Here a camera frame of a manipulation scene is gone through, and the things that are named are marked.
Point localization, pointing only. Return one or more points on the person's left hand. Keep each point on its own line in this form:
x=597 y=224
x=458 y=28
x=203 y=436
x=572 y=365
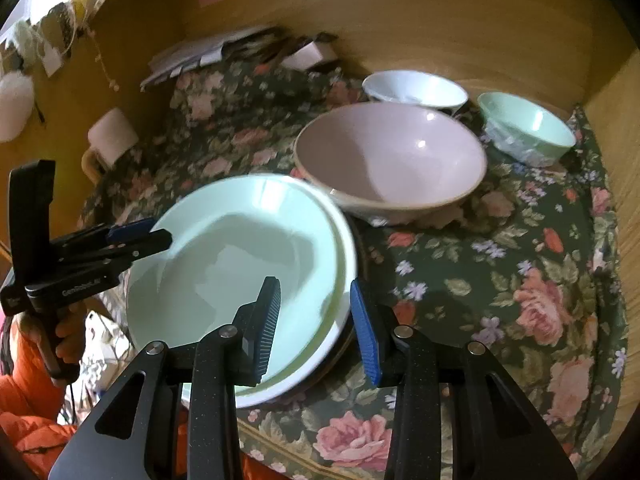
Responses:
x=70 y=334

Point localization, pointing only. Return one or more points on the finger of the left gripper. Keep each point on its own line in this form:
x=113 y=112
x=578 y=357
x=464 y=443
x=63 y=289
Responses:
x=82 y=269
x=132 y=241

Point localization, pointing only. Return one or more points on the white wall charger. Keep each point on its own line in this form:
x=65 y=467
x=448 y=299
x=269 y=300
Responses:
x=51 y=60

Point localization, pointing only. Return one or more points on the orange jacket sleeve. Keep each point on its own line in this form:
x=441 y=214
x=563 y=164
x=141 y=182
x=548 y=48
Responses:
x=30 y=404

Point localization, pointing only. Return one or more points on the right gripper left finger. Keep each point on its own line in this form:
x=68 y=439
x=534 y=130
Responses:
x=132 y=433

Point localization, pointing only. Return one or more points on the pink bowl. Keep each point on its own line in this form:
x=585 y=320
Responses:
x=390 y=163

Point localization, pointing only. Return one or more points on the stack of white papers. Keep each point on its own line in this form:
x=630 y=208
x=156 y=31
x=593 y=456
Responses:
x=187 y=55

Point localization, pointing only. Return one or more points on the white plate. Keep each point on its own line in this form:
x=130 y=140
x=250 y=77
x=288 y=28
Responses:
x=254 y=227

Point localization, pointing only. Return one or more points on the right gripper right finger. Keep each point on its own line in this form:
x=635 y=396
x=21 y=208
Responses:
x=496 y=431

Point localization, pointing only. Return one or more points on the pink mug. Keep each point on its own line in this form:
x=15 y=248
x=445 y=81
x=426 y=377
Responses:
x=109 y=138

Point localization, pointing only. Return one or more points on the small white box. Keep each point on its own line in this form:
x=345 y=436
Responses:
x=310 y=56

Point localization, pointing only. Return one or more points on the mint green bowl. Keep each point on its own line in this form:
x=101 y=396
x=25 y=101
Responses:
x=525 y=130

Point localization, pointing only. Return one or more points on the white panda bowl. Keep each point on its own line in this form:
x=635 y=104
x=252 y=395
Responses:
x=415 y=88

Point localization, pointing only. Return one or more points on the mint green plate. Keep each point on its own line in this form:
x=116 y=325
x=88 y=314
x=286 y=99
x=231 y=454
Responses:
x=160 y=302

